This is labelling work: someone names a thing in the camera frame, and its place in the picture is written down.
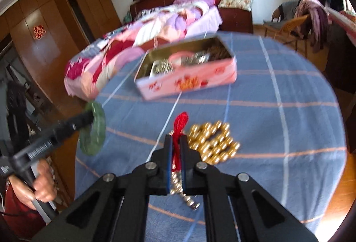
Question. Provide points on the person's left hand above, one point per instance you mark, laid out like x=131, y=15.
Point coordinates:
x=43, y=187

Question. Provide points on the wooden wardrobe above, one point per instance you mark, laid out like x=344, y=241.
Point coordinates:
x=45, y=59

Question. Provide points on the clothes on chair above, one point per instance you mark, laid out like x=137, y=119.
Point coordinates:
x=316, y=23

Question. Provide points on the wicker chair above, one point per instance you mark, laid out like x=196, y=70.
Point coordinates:
x=287, y=30

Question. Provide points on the dark wooden desk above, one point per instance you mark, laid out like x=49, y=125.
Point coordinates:
x=340, y=66

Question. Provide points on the green jade bangle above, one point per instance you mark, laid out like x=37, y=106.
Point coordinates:
x=92, y=137

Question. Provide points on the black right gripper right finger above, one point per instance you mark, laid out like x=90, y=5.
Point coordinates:
x=237, y=208

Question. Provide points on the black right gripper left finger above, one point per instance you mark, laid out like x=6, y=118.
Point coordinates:
x=114, y=208

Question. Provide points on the pink patchwork quilt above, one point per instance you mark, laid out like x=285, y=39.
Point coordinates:
x=87, y=73

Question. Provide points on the wooden nightstand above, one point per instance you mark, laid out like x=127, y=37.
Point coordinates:
x=236, y=20

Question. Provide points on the wooden bed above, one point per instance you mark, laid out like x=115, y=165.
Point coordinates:
x=172, y=2

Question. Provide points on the pink metal tin box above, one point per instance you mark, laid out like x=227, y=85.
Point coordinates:
x=157, y=78

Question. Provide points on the floral cushion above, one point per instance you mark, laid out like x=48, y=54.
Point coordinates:
x=237, y=4

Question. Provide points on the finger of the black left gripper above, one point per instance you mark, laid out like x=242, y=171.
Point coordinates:
x=66, y=128

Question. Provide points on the blue plaid tablecloth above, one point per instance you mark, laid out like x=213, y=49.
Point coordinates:
x=281, y=110

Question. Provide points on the red double happiness sticker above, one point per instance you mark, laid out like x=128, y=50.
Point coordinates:
x=39, y=32

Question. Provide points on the silver bangle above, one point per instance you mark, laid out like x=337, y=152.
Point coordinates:
x=195, y=59

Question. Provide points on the pink bangle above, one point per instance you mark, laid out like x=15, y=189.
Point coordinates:
x=178, y=59

